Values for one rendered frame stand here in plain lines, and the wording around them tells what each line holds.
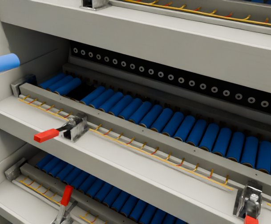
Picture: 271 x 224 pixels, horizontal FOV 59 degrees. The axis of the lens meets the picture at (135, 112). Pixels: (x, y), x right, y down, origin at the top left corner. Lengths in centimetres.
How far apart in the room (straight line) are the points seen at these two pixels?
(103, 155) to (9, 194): 28
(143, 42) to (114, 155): 17
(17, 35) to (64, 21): 16
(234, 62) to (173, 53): 7
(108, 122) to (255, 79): 22
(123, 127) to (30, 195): 28
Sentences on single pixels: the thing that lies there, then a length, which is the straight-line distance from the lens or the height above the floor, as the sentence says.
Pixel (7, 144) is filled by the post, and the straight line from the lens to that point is 57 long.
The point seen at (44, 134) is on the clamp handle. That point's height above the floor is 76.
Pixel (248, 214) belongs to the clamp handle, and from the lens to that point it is 30.
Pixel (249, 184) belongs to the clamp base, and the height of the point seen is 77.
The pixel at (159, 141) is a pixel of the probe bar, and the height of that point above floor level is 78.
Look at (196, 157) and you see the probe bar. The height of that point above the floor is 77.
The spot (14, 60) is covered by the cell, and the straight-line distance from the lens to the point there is 34.
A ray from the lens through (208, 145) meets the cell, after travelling 37.
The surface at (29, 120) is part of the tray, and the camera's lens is 45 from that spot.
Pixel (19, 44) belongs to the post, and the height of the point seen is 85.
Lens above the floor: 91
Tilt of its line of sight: 17 degrees down
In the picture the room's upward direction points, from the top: 13 degrees clockwise
